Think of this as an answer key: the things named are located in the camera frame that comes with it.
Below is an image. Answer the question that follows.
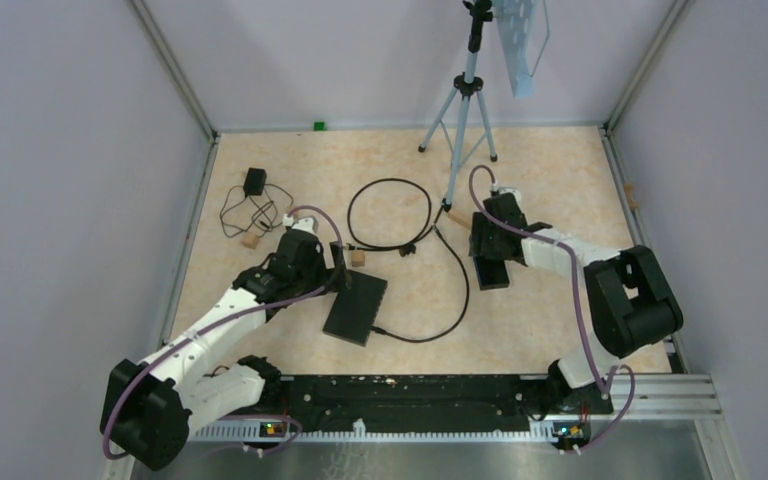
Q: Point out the black network switch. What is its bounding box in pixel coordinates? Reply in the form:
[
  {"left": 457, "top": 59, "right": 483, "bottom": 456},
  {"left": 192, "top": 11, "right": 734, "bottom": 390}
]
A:
[
  {"left": 469, "top": 232, "right": 510, "bottom": 291},
  {"left": 322, "top": 270, "right": 388, "bottom": 347}
]

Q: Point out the black power adapter with cord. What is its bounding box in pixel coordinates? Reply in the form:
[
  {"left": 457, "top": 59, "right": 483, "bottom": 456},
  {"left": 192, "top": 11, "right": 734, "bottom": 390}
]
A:
[{"left": 218, "top": 168, "right": 295, "bottom": 239}]

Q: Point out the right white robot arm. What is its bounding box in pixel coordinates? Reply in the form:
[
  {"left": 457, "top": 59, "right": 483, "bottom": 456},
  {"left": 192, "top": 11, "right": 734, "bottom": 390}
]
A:
[{"left": 470, "top": 192, "right": 684, "bottom": 412}]

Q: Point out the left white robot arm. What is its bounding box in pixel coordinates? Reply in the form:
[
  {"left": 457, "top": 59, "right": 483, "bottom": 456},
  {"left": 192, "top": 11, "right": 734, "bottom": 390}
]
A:
[{"left": 100, "top": 227, "right": 346, "bottom": 470}]

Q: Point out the long wooden block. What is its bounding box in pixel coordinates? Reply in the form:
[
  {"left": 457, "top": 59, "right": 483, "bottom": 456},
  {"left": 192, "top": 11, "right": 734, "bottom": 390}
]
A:
[{"left": 447, "top": 210, "right": 472, "bottom": 230}]

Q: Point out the small black round connector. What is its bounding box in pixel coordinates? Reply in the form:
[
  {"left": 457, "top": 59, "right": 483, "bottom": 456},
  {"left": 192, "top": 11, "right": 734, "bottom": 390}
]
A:
[{"left": 398, "top": 244, "right": 416, "bottom": 257}]

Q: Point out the perforated white panel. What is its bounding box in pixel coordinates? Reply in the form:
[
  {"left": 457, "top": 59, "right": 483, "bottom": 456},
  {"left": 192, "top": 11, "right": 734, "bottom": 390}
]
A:
[{"left": 493, "top": 0, "right": 551, "bottom": 99}]

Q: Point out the wooden cube near switch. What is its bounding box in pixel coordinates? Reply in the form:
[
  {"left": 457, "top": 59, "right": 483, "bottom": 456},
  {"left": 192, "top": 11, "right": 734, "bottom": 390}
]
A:
[{"left": 350, "top": 250, "right": 366, "bottom": 268}]

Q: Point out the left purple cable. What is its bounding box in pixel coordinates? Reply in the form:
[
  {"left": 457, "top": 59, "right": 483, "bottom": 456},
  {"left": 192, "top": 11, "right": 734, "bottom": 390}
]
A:
[{"left": 100, "top": 204, "right": 347, "bottom": 462}]

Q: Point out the purple cable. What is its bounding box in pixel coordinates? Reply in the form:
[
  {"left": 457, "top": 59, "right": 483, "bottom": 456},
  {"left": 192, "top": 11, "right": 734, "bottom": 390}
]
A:
[
  {"left": 467, "top": 164, "right": 637, "bottom": 455},
  {"left": 100, "top": 204, "right": 347, "bottom": 462}
]

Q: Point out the wooden cube by cord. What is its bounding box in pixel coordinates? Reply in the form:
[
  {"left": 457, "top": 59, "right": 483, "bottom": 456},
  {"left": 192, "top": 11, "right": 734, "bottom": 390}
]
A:
[{"left": 241, "top": 232, "right": 261, "bottom": 250}]

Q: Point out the silver camera tripod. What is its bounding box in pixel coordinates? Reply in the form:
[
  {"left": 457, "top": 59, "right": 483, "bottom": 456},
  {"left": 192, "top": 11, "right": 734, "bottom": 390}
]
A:
[{"left": 417, "top": 0, "right": 498, "bottom": 212}]

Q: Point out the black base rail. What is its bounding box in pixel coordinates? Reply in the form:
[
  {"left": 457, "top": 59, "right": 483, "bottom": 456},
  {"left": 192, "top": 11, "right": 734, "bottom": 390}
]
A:
[{"left": 260, "top": 374, "right": 581, "bottom": 433}]

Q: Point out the wooden block on frame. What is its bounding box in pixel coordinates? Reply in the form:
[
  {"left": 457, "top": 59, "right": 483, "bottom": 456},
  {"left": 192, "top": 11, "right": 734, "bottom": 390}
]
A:
[{"left": 623, "top": 183, "right": 639, "bottom": 212}]

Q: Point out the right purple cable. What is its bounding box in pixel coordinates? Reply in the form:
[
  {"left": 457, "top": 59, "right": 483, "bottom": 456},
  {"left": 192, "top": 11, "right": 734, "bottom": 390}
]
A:
[{"left": 467, "top": 164, "right": 637, "bottom": 455}]

